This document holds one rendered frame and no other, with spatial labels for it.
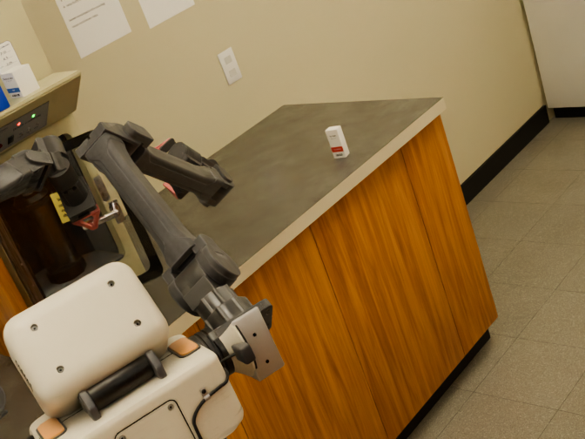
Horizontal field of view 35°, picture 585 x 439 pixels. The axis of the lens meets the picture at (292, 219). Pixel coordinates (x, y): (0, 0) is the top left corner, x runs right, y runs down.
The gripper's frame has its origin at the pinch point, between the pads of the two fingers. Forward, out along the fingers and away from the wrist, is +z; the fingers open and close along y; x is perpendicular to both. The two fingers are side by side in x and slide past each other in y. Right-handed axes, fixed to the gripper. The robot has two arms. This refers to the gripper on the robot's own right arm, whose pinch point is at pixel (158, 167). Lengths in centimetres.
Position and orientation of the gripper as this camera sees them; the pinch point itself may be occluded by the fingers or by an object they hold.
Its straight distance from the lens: 231.6
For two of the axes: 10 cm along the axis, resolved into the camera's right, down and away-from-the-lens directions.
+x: -5.6, 6.1, -5.5
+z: -7.4, -0.8, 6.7
